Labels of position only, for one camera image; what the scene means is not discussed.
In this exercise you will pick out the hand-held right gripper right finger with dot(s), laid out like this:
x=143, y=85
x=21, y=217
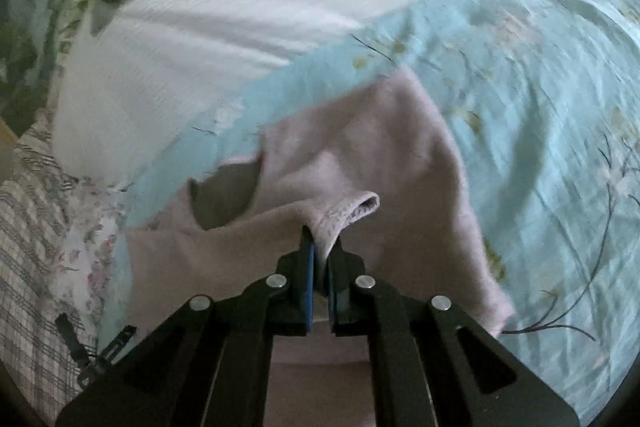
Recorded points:
x=331, y=307

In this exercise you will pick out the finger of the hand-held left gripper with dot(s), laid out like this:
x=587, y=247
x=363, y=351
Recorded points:
x=72, y=339
x=117, y=343

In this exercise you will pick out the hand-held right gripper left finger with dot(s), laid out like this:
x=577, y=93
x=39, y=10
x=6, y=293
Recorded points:
x=310, y=292

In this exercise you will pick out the pink knit sweater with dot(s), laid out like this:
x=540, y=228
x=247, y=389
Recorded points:
x=390, y=147

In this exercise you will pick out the white pink floral pillowcase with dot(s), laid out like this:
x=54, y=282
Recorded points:
x=95, y=257

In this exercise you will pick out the plaid bed sheet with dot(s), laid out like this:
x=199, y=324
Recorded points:
x=30, y=257

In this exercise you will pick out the light blue floral blanket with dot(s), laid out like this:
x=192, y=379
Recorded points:
x=525, y=107

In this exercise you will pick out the white striped pillow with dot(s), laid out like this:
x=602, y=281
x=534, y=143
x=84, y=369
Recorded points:
x=250, y=7

